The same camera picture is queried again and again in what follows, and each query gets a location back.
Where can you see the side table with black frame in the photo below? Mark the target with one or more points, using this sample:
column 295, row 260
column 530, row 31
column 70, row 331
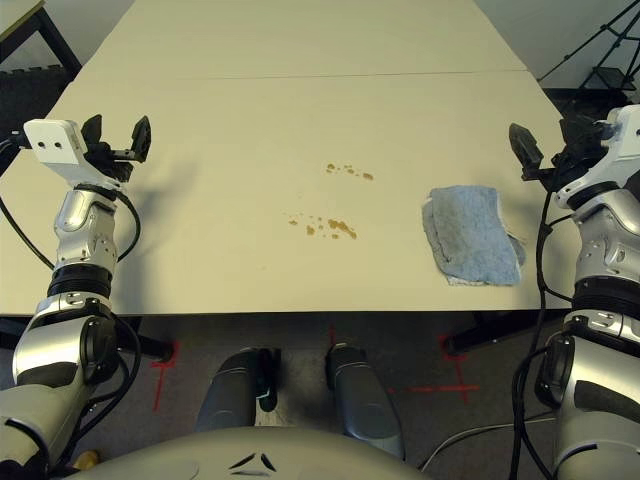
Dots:
column 12, row 22

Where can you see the grey right robot leg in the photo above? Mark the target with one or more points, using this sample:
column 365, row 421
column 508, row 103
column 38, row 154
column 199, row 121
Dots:
column 360, row 395

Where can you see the black table foot bar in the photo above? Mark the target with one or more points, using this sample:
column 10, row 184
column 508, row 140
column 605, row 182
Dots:
column 160, row 348
column 480, row 335

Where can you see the small yellow object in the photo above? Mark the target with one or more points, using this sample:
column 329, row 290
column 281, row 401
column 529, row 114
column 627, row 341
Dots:
column 89, row 459

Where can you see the grey left robot leg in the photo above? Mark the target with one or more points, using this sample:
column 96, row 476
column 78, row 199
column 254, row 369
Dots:
column 230, row 395

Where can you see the short red tape line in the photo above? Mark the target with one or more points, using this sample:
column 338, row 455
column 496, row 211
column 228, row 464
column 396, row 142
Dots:
column 331, row 335

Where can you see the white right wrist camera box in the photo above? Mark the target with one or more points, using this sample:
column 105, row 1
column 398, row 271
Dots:
column 625, row 145

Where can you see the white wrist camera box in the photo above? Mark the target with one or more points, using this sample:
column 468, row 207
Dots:
column 625, row 145
column 52, row 145

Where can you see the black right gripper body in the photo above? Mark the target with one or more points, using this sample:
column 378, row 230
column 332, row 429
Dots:
column 570, row 160

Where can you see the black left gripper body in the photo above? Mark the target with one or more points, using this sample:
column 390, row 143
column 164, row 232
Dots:
column 112, row 160

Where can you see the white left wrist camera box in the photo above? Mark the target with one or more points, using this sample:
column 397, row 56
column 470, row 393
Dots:
column 52, row 145

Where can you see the blue terry rag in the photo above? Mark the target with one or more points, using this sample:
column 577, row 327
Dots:
column 470, row 235

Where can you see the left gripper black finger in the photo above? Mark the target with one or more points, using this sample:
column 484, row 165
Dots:
column 93, row 129
column 141, row 139

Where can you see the large brown spill spots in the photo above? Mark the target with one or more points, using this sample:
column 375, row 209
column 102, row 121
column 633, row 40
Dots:
column 342, row 227

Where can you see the grey robot leg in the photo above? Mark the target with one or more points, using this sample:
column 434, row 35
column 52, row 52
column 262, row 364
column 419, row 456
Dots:
column 230, row 395
column 360, row 395

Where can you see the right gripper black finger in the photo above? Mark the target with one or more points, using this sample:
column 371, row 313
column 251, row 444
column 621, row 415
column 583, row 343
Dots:
column 580, row 130
column 526, row 147

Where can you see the black foam floor mat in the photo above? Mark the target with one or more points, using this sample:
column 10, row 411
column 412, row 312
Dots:
column 20, row 100

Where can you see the grey robot torso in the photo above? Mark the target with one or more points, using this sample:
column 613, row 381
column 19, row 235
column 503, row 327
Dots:
column 250, row 450

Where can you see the black tripod stand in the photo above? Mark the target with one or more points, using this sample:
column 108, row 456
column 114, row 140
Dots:
column 607, row 75

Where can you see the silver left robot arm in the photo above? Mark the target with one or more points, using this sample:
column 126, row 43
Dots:
column 75, row 215

